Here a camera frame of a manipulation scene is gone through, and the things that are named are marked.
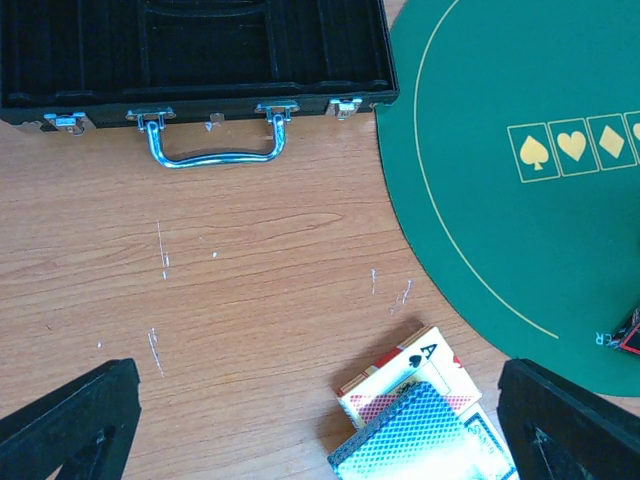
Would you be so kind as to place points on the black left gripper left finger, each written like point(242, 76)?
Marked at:
point(82, 430)

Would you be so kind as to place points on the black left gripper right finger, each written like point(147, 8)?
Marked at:
point(556, 429)

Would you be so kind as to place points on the green round poker mat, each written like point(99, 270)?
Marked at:
point(511, 157)

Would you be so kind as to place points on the black poker chip case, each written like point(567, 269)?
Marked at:
point(72, 66)

